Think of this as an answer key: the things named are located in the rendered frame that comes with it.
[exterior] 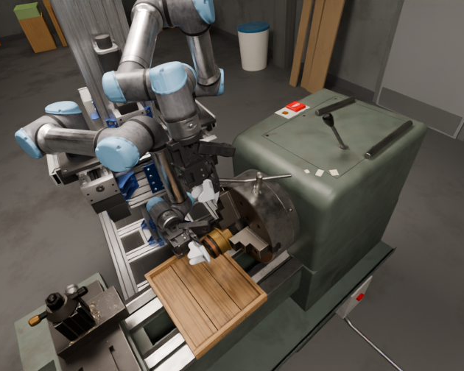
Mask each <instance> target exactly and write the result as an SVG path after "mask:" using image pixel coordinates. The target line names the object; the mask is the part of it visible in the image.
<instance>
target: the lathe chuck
mask: <svg viewBox="0 0 464 371"><path fill-rule="evenodd" d="M249 178H255V177H254V176H253V175H251V174H240V175H238V176H236V177H235V178H233V179H249ZM254 183H255V182H251V183H231V184H228V183H224V184H222V185H221V186H220V191H219V192H222V191H224V190H223V188H222V187H223V186H224V185H225V184H228V185H227V188H228V190H229V192H230V195H231V197H232V199H233V201H234V203H235V206H236V208H237V210H238V212H239V215H241V220H244V221H245V223H246V224H247V226H248V227H250V229H251V230H252V231H254V232H255V233H256V234H257V235H259V236H260V237H261V238H262V239H264V240H265V241H266V242H267V243H268V244H269V245H270V246H271V247H275V246H276V244H277V243H279V250H278V251H277V252H274V253H273V254H272V253H271V252H270V251H269V252H268V253H267V254H266V255H264V256H263V257H261V258H259V257H258V256H257V255H256V254H255V253H254V252H252V251H250V252H248V253H247V254H248V255H250V256H251V257H252V258H254V259H256V260H257V261H260V262H262V263H269V262H271V261H272V260H274V259H275V258H277V257H278V256H279V255H280V254H281V253H282V252H284V251H285V250H286V249H288V248H289V247H290V246H291V245H292V241H293V229H292V224H291V221H290V219H289V216H288V214H287V212H286V210H285V208H284V206H283V205H282V203H281V201H280V200H279V198H278V197H277V196H276V195H275V193H274V192H273V191H272V190H271V189H270V188H269V187H268V186H267V185H266V184H265V183H264V182H262V184H261V189H260V190H261V192H262V194H261V196H259V197H256V196H254V195H252V193H251V191H252V190H253V189H254ZM239 220H240V219H238V220H237V221H235V222H234V223H233V224H231V225H229V226H228V227H227V229H229V228H231V227H233V226H234V225H235V224H237V223H239V222H238V221H239Z"/></svg>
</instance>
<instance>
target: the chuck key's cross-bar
mask: <svg viewBox="0 0 464 371"><path fill-rule="evenodd" d="M291 176H292V175H291V174H279V175H273V176H266V177H263V180H262V181H264V180H275V179H281V178H288V177H291ZM219 181H220V182H224V183H251V182H256V178H249V179H233V178H219Z"/></svg>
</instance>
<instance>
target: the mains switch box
mask: <svg viewBox="0 0 464 371"><path fill-rule="evenodd" d="M372 277H373V276H372V275H371V276H370V277H369V278H368V279H367V280H366V281H365V282H364V283H363V284H362V285H361V286H360V287H359V288H358V289H357V290H356V291H355V292H354V293H353V294H352V295H351V296H350V297H349V298H348V299H347V300H346V301H345V302H344V303H343V304H342V305H341V306H340V307H339V309H338V310H337V311H336V313H337V314H338V315H339V316H340V317H341V318H342V319H344V318H345V320H346V322H347V323H348V325H349V326H350V327H351V328H352V329H353V330H354V331H356V332H357V333H358V334H359V335H360V336H361V337H362V338H363V339H364V340H365V341H366V342H367V343H368V344H369V345H370V346H371V347H373V348H374V349H375V350H376V351H377V352H378V353H379V354H380V355H382V356H383V357H384V358H385V359H386V360H387V361H388V362H389V363H391V364H392V365H393V366H394V367H395V368H396V369H397V370H398V371H403V370H402V368H400V367H399V366H398V365H397V364H396V363H395V362H394V361H393V360H392V359H391V358H390V357H389V356H387V355H386V354H385V353H384V352H383V351H382V350H380V349H379V348H378V347H377V346H376V345H375V344H374V343H372V341H371V340H369V338H368V337H366V336H365V335H364V334H363V333H362V332H361V331H360V330H358V329H357V328H356V327H355V326H354V325H353V324H352V323H351V321H350V320H349V318H348V316H347V315H348V314H349V313H350V312H351V310H352V309H353V308H354V307H355V306H356V305H357V304H358V303H359V302H360V301H361V300H362V298H363V297H364V294H365V292H366V290H367V288H368V285H369V283H370V281H371V279H372Z"/></svg>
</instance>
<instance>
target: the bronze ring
mask: <svg viewBox="0 0 464 371"><path fill-rule="evenodd" d="M231 237H233V234H232V233H231V231H229V229H227V228H225V229H224V230H221V229H220V230H219V229H218V228H216V227H215V228H214V230H213V231H211V232H210V233H209V234H208V235H207V238H206V237H205V238H204V239H203V240H202V241H201V242H202V244H203V246H204V247H205V249H206V251H207V252H208V254H209V255H210V256H211V257H212V258H213V259H215V258H218V257H219V255H223V254H224V253H226V252H227V251H228V250H231V249H232V248H231V244H230V240H229V239H230V238H231Z"/></svg>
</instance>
